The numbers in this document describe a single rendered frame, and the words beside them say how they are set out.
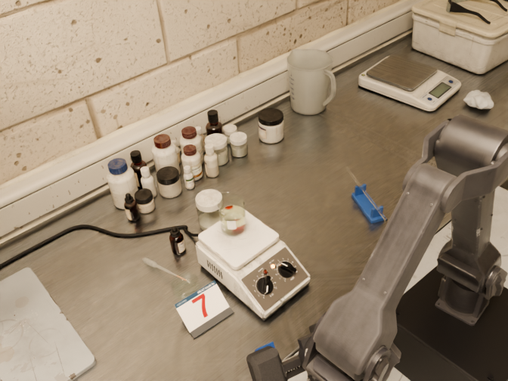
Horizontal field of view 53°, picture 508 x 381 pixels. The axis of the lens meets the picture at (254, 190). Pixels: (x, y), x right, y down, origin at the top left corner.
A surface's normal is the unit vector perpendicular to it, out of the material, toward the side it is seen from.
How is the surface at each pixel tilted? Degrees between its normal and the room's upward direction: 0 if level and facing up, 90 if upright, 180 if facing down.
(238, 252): 0
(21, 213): 90
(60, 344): 0
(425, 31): 94
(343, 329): 38
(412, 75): 0
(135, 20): 90
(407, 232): 48
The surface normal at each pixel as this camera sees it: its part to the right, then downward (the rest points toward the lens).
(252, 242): -0.05, -0.76
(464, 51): -0.78, 0.48
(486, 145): -0.56, -0.22
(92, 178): 0.66, 0.47
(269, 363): 0.38, -0.09
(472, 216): -0.66, 0.69
